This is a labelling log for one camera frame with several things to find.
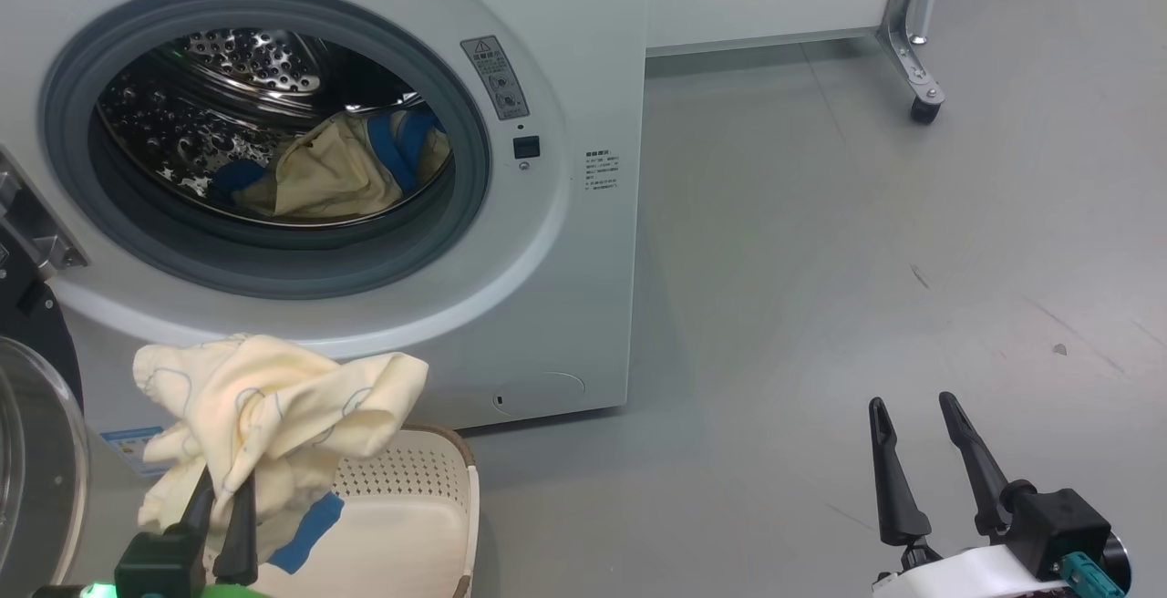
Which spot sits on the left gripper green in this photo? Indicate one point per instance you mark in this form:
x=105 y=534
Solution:
x=235 y=592

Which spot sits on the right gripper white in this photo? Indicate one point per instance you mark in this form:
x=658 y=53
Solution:
x=966 y=580

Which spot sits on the pale yellow garment blue trim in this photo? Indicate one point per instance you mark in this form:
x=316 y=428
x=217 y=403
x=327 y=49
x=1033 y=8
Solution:
x=328 y=179
x=273 y=397

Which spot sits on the washing machine glass door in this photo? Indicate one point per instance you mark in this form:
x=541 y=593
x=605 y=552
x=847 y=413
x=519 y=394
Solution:
x=41 y=352

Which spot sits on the white front-load washing machine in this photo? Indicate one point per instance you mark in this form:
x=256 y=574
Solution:
x=565 y=306

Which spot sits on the steel washing machine drum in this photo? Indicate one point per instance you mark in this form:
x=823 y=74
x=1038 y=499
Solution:
x=237 y=69

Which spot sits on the blue energy label sticker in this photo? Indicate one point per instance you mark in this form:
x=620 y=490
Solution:
x=132 y=452

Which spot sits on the cream perforated laundry basket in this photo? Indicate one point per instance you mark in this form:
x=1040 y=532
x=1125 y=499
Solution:
x=410 y=525

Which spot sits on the oval drain filter cover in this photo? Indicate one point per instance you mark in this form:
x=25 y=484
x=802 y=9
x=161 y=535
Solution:
x=538 y=395

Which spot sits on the black caster wheel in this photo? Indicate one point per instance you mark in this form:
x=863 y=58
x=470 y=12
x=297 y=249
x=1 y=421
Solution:
x=926 y=110

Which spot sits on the grey metal furniture leg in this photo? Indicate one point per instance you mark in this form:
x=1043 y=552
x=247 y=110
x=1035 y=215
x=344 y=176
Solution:
x=907 y=24

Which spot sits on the grey warning sticker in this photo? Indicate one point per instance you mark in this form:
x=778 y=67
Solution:
x=495 y=78

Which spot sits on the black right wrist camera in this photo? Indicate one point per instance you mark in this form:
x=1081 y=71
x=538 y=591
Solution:
x=1058 y=525

